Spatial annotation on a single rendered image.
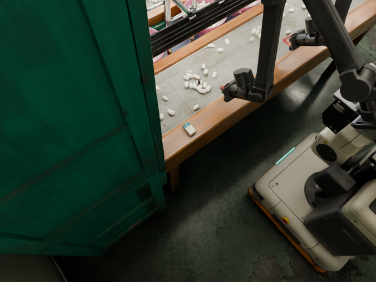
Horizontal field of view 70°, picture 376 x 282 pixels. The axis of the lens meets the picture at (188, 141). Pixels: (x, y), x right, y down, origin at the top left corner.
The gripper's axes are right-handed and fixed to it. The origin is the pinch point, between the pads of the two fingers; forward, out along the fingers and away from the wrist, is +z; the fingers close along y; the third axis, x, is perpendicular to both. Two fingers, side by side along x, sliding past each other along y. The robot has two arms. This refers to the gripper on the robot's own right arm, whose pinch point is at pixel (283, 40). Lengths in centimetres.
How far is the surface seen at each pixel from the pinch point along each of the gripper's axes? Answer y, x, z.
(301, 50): -12.4, 11.3, 1.2
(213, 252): 82, 105, 11
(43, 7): 101, -48, -62
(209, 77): 38.5, 2.4, 16.2
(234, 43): 12.8, -4.0, 23.3
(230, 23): 6.7, -13.1, 30.0
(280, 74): 9.1, 14.2, -1.9
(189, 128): 67, 12, -1
